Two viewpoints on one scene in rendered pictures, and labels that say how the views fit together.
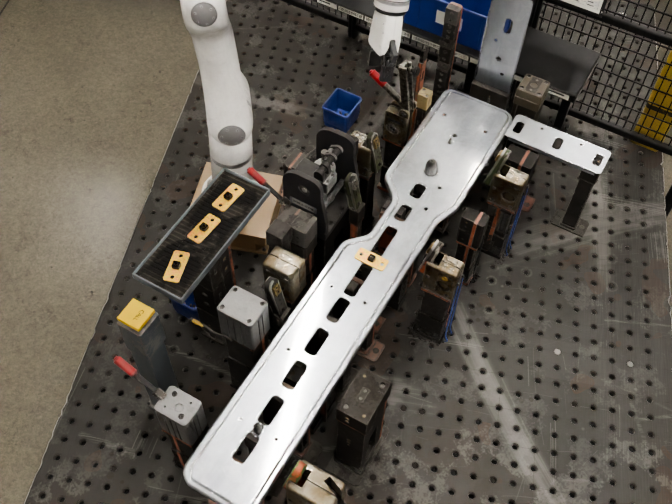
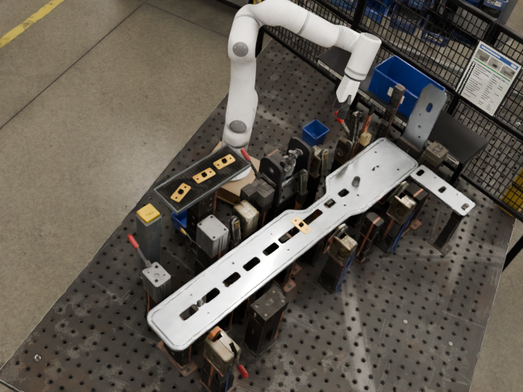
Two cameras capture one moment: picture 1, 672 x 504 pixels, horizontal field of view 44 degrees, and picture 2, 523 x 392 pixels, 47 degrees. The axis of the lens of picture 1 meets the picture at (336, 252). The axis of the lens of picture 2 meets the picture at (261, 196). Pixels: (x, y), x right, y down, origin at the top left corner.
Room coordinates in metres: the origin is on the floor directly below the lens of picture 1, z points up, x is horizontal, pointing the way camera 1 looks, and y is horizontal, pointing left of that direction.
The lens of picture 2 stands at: (-0.26, -0.13, 2.93)
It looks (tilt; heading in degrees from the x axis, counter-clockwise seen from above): 52 degrees down; 9
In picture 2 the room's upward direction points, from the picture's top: 11 degrees clockwise
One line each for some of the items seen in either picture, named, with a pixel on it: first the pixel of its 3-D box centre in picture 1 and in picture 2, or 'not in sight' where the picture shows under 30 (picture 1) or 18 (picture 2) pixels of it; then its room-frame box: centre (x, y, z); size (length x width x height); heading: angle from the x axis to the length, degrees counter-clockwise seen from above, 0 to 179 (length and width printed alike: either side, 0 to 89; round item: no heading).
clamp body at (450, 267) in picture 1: (437, 298); (336, 263); (1.14, -0.27, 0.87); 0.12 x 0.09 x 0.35; 62
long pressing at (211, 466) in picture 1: (370, 267); (298, 229); (1.15, -0.09, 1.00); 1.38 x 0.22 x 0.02; 152
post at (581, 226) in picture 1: (581, 193); (451, 226); (1.54, -0.72, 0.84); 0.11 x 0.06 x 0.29; 62
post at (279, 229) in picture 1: (281, 272); (243, 218); (1.19, 0.14, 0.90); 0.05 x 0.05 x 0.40; 62
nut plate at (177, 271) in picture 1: (176, 265); (180, 191); (1.03, 0.36, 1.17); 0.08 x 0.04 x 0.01; 168
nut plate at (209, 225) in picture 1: (203, 227); (204, 174); (1.14, 0.31, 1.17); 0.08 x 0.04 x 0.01; 147
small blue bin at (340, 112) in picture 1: (341, 111); (314, 134); (1.94, 0.00, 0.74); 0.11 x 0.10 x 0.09; 152
